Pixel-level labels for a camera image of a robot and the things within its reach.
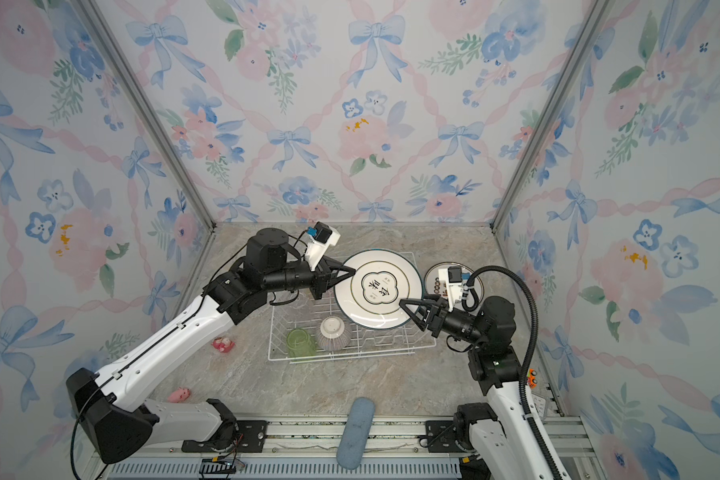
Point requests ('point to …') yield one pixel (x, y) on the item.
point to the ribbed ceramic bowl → (333, 335)
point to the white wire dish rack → (294, 311)
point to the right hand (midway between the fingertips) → (403, 302)
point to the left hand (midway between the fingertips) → (352, 267)
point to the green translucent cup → (300, 343)
